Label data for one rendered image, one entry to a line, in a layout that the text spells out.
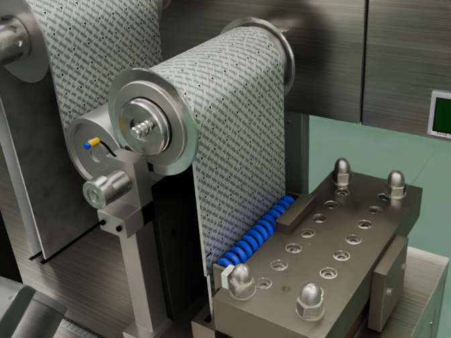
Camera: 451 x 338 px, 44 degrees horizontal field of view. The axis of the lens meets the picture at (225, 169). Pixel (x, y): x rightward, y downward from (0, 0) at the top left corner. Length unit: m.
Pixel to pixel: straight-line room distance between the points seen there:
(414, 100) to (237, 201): 0.31
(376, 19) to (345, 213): 0.30
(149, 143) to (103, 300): 0.37
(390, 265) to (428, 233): 1.87
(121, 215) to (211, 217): 0.12
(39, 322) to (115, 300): 0.54
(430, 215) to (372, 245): 1.98
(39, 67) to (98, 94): 0.10
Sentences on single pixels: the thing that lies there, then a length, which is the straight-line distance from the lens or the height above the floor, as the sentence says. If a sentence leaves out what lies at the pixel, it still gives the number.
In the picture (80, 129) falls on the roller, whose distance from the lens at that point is 0.85.
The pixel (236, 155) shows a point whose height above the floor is 1.17.
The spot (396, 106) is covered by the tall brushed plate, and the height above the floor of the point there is 1.18.
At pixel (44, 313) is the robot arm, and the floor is 1.25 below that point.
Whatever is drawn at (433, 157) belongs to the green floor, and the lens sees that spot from 3.33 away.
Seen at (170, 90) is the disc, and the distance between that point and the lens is 0.68.
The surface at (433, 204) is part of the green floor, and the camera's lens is 2.91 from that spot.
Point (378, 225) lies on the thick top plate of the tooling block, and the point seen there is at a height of 1.03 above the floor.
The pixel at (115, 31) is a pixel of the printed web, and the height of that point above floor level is 1.32.
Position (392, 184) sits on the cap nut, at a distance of 0.96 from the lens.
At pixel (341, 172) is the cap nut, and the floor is 1.05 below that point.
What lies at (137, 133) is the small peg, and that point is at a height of 1.26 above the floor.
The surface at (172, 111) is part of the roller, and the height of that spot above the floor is 1.28.
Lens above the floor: 1.54
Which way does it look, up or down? 29 degrees down
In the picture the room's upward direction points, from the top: 4 degrees counter-clockwise
